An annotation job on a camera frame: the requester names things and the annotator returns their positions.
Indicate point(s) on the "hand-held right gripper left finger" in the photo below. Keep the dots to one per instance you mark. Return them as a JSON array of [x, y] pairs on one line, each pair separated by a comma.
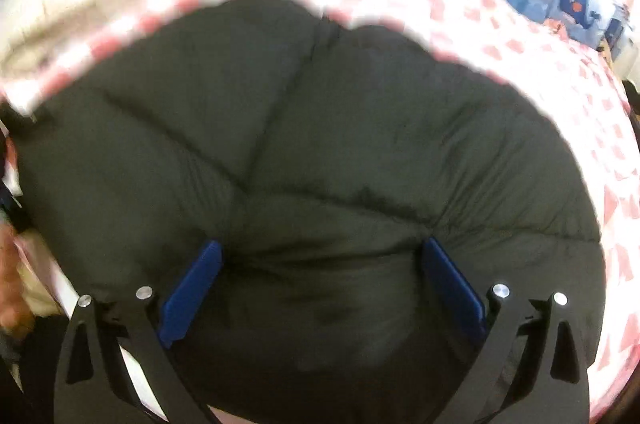
[[192, 294]]

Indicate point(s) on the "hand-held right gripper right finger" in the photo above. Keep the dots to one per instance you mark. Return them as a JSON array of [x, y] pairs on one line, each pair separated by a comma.
[[452, 289]]

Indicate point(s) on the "black puffer jacket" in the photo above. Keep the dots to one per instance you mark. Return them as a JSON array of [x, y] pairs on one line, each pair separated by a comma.
[[325, 128]]

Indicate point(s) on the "person's left forearm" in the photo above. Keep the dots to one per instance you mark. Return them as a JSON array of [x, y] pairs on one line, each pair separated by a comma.
[[7, 279]]

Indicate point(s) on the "beige cloth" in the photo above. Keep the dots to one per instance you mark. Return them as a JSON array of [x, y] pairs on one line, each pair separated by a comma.
[[75, 18]]

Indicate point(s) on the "pink white checked bed sheet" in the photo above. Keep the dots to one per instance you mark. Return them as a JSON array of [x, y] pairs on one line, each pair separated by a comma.
[[450, 3]]

